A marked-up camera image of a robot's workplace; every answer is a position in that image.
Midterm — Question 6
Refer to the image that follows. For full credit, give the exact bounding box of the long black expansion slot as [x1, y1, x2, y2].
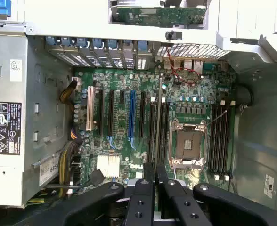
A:
[138, 90, 146, 140]
[96, 88, 104, 137]
[107, 90, 115, 137]

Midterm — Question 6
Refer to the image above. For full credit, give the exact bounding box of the grey power supply unit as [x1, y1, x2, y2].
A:
[0, 22, 28, 207]

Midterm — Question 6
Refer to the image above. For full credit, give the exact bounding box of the grey metal PC case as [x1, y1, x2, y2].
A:
[0, 21, 277, 215]

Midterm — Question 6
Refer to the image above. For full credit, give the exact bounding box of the green graphics card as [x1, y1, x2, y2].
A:
[110, 5, 207, 27]

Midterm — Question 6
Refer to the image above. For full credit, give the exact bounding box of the black round case fan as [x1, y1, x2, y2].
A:
[234, 84, 254, 108]

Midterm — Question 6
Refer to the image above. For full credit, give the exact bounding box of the black RAM slot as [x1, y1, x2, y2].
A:
[224, 101, 236, 176]
[214, 100, 225, 176]
[220, 105, 228, 181]
[208, 105, 217, 181]
[164, 101, 171, 163]
[160, 98, 166, 164]
[148, 97, 156, 165]

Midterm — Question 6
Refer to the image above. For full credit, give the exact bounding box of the green Dell motherboard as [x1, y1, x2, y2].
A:
[70, 67, 237, 196]

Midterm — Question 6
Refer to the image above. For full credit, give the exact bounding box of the white parts rack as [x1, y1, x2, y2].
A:
[107, 0, 277, 40]

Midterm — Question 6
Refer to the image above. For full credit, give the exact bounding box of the yellow and black wire bundle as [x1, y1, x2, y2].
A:
[57, 79, 80, 105]
[57, 138, 84, 200]

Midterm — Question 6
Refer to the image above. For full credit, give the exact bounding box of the blue expansion slot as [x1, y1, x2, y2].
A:
[128, 90, 136, 139]

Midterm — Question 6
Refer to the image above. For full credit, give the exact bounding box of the blue plastic drive bracket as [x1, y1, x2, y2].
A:
[0, 0, 12, 17]

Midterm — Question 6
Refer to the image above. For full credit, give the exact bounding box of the white expansion slot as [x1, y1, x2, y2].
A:
[86, 85, 95, 132]

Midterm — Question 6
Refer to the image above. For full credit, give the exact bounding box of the white chipset heatsink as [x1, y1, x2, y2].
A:
[97, 154, 120, 178]

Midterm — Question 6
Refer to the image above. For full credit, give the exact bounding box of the red and black wire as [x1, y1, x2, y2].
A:
[165, 45, 200, 85]

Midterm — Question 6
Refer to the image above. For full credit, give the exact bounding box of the black case latch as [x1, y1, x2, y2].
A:
[165, 30, 184, 41]

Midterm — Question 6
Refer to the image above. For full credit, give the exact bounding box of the metal CPU socket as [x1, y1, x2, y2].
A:
[169, 118, 210, 170]

